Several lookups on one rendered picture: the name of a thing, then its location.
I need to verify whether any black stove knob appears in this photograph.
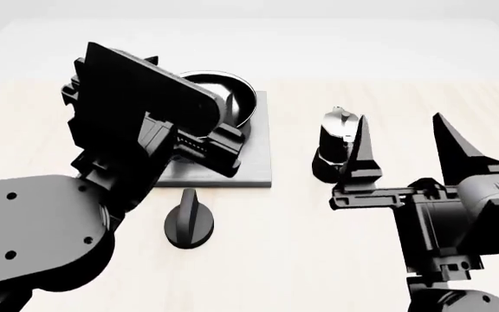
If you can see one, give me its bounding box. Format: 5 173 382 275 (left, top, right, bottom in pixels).
163 187 217 250

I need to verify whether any grey square stove plate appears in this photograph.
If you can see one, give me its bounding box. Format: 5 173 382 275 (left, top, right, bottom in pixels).
151 90 274 190

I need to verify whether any black left wrist camera plate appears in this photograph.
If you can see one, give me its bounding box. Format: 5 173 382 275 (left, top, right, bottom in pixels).
84 42 224 132

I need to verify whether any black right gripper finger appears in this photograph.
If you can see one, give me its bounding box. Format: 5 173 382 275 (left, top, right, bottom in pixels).
334 114 384 193
431 112 499 189

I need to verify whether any black and steel moka pot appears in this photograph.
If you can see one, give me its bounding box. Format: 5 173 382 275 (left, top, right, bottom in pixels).
311 105 364 185

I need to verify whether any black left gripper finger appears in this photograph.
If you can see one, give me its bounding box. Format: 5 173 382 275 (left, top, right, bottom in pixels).
196 124 247 179

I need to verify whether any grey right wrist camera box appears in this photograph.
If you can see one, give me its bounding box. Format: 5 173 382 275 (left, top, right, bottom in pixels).
457 172 499 255

